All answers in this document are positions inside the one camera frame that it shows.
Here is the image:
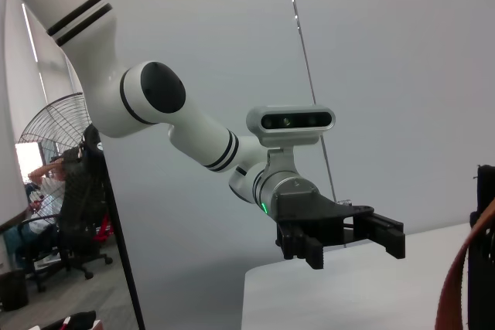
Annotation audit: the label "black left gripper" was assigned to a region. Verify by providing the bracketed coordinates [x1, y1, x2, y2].
[269, 179, 407, 270]

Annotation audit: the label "black food bag brown straps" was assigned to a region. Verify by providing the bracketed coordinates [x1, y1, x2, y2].
[435, 163, 495, 330]

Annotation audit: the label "black partition edge pole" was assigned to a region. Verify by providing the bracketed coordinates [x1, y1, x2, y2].
[96, 140, 146, 330]

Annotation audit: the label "black office chair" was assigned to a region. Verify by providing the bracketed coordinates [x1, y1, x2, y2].
[19, 123, 114, 293]

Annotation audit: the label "black red object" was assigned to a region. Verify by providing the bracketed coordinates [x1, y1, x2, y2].
[46, 309, 102, 330]

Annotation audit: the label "seated person striped shirt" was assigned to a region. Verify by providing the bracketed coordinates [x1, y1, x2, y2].
[15, 155, 67, 265]

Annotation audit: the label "black trash bin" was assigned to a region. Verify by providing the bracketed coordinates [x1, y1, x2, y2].
[0, 269, 30, 312]

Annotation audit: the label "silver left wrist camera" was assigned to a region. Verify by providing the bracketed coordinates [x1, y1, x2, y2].
[246, 104, 336, 176]

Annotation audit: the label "black wire cage fan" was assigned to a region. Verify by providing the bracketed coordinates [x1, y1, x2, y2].
[18, 91, 94, 165]

